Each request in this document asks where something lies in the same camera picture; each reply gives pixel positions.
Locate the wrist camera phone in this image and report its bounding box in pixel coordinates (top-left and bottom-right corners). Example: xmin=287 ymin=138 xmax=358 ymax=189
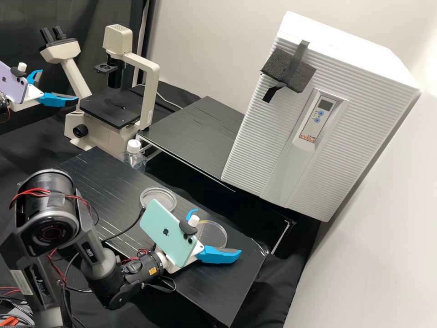
xmin=139 ymin=199 xmax=205 ymax=269
xmin=0 ymin=61 xmax=29 ymax=104

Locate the black platform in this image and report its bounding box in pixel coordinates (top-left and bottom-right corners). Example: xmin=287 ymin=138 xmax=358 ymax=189
xmin=51 ymin=146 xmax=271 ymax=328
xmin=136 ymin=95 xmax=246 ymax=194

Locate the cream microscope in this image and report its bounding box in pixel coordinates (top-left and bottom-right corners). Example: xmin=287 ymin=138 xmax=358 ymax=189
xmin=38 ymin=24 xmax=161 ymax=162

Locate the right wrist camera phone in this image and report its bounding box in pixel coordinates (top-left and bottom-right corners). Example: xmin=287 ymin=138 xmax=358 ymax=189
xmin=139 ymin=199 xmax=205 ymax=269

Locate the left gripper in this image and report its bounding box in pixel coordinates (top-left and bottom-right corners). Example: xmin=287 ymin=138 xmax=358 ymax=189
xmin=9 ymin=69 xmax=80 ymax=113

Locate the black cable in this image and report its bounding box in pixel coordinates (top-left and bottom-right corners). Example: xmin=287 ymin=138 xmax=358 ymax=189
xmin=97 ymin=201 xmax=151 ymax=248

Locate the white cable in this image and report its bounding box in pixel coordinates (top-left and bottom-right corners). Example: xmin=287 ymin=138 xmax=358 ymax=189
xmin=155 ymin=92 xmax=187 ymax=108

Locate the white incubator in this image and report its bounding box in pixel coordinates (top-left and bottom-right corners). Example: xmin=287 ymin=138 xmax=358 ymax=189
xmin=275 ymin=10 xmax=422 ymax=93

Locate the petri dish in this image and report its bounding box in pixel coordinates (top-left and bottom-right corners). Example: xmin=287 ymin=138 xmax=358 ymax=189
xmin=140 ymin=186 xmax=178 ymax=211

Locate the petri dish lid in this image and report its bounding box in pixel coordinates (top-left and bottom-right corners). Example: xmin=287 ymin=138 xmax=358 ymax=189
xmin=196 ymin=220 xmax=229 ymax=249

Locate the left wrist camera phone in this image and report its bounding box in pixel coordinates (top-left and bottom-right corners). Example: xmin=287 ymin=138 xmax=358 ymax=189
xmin=0 ymin=61 xmax=29 ymax=104

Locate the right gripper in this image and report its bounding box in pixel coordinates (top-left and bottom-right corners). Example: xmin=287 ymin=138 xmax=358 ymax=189
xmin=165 ymin=207 xmax=243 ymax=275

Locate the incubator door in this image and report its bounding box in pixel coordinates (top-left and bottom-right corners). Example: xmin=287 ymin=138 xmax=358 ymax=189
xmin=221 ymin=32 xmax=421 ymax=223

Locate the white-capped bottle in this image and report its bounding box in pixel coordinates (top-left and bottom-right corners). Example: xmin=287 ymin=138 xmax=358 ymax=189
xmin=125 ymin=140 xmax=148 ymax=171

